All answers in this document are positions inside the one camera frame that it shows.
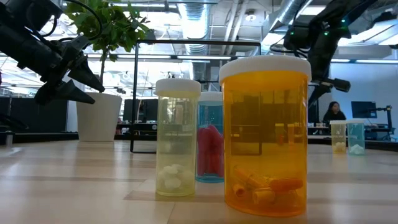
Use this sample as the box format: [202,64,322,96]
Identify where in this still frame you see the black table frame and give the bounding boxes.
[0,130,398,153]

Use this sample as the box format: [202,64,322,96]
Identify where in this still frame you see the person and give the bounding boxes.
[322,101,347,125]

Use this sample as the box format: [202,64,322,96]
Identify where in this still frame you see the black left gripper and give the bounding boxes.
[34,35,106,106]

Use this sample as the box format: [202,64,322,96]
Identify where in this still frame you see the black background monitor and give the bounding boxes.
[351,101,378,119]

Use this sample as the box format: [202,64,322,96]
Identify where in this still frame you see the large orange medicine bottle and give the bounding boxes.
[218,55,312,218]

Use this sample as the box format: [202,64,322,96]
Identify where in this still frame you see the dark background monitors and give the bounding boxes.
[123,98,159,123]

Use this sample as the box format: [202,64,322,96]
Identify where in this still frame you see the yellow medicine bottle white tablets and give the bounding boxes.
[329,120,347,154]
[154,78,202,197]

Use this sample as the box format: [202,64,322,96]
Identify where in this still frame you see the white plant pot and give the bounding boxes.
[75,91,123,143]

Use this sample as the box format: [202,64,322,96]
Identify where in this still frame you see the black left camera cable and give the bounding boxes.
[40,0,104,43]

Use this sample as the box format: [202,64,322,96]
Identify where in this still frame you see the black partition panel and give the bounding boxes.
[0,96,68,134]

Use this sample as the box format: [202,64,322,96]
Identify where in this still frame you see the teal medicine bottle white tablets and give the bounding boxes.
[346,119,366,156]

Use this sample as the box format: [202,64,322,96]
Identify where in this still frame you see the blue medicine bottle red capsules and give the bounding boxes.
[195,91,225,184]

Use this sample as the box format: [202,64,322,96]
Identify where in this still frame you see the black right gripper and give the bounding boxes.
[308,77,351,108]

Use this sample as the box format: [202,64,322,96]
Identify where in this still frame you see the green leafy plant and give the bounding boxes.
[63,0,155,93]

